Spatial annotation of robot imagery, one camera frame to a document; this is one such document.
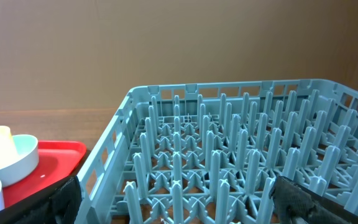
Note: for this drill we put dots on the green plastic bowl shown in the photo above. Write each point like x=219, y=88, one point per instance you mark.
x=27, y=149

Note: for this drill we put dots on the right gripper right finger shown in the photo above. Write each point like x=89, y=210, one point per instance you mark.
x=296, y=204

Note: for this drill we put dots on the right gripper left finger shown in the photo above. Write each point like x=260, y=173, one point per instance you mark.
x=57, y=203

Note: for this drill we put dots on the grey dishwasher rack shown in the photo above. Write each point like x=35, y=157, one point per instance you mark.
x=210, y=152

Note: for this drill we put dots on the red serving tray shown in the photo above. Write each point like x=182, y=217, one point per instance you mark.
x=57, y=159

